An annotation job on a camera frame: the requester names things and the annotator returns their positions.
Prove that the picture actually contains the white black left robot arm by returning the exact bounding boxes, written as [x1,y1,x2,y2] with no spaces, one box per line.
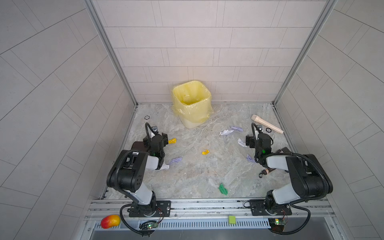
[106,123,169,217]

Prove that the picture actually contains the yellow paper scrap left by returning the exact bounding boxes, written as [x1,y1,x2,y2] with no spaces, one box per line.
[168,138,177,144]

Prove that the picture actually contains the circuit board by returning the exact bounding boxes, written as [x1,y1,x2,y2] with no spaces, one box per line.
[140,221,159,231]
[268,219,286,233]

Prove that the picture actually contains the red yellow mango toy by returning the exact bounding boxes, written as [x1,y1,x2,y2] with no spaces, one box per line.
[101,215,121,229]

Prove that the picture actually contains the brown dustpan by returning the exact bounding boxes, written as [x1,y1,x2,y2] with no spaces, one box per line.
[131,142,148,152]

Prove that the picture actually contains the green paper scrap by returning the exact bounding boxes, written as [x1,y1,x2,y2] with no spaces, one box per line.
[219,183,228,196]

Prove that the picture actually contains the brown hand brush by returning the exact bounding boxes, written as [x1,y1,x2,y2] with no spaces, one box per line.
[259,156,289,178]

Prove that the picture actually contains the aluminium front rail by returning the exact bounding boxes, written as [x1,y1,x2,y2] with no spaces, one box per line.
[85,198,335,230]

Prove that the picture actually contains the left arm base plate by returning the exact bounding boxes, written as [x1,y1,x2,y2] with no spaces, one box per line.
[127,201,172,218]

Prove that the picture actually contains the right circuit board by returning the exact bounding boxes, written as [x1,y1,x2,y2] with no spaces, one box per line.
[268,219,286,233]

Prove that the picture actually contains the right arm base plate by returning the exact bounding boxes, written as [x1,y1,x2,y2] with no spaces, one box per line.
[244,199,292,217]

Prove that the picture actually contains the white paper scrap right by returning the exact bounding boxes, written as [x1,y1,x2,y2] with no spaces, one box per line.
[238,139,247,148]

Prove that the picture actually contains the purple paper scrap far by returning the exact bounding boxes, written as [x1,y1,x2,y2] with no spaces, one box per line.
[231,126,244,132]

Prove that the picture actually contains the beige wooden rolling pin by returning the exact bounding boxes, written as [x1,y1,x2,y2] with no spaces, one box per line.
[251,115,284,134]

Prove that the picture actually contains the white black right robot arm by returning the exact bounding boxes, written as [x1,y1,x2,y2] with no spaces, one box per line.
[246,123,333,215]

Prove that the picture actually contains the yellow-lined trash bin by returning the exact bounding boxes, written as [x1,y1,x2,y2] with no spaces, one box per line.
[172,80,213,129]

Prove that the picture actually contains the purple paper scrap right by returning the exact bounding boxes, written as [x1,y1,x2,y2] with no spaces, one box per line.
[246,155,255,163]

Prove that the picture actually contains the white purple paper scrap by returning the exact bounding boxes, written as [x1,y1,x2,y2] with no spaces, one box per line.
[160,157,183,170]

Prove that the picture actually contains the white paper scrap far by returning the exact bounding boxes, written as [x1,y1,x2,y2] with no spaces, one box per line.
[220,130,234,136]

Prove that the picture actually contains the left circuit board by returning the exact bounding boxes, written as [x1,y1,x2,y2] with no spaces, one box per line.
[140,221,159,231]

